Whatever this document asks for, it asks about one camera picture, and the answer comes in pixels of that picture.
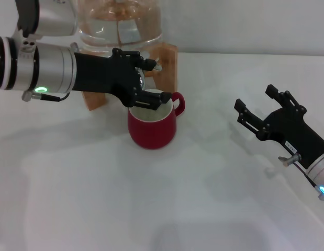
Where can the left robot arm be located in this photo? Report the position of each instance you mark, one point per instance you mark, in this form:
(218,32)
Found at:
(33,52)

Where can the chrome faucet spout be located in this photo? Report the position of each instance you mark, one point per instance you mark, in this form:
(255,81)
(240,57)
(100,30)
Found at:
(142,78)

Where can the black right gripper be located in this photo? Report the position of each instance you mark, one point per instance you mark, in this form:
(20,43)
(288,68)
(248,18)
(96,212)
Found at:
(291,133)

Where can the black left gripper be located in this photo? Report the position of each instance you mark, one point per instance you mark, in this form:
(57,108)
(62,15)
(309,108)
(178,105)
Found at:
(104,75)

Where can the wooden dispenser stand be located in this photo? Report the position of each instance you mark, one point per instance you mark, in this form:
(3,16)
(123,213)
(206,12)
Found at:
(169,68)

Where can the red ceramic cup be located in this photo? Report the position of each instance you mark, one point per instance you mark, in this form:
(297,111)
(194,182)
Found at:
(151,133)

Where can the glass water dispenser jar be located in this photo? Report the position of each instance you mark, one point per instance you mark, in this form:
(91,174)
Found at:
(120,21)

